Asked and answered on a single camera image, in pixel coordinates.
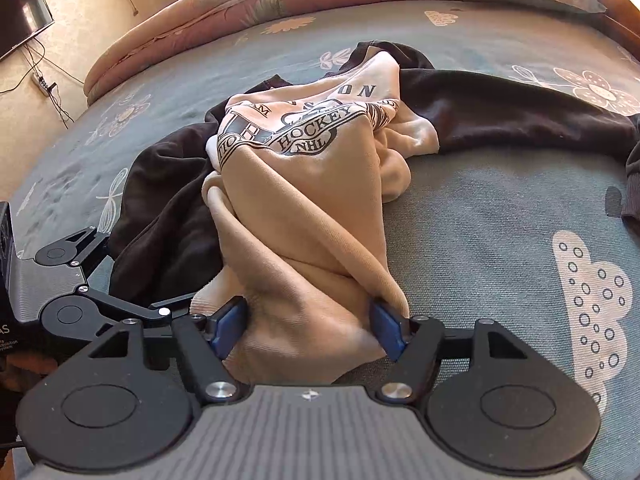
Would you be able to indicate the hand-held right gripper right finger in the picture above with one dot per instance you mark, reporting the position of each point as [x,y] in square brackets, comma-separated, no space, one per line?
[387,327]

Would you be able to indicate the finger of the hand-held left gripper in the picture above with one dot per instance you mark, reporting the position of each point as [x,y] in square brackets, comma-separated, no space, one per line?
[87,242]
[135,314]

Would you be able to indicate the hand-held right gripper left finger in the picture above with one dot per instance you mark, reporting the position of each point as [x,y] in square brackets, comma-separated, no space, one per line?
[227,325]

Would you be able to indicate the cream and black printed sweatshirt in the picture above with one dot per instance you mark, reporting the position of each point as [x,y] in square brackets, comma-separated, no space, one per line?
[300,210]

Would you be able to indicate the white power strip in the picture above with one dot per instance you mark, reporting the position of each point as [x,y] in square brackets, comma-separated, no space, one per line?
[42,84]

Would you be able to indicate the black flat television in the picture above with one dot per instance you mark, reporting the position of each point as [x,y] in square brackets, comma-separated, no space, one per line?
[22,20]

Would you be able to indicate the pink floral quilt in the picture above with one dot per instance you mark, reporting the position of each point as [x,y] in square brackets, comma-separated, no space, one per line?
[250,5]

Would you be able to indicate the wooden headboard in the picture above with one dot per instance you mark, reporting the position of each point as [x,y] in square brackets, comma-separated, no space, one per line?
[620,25]

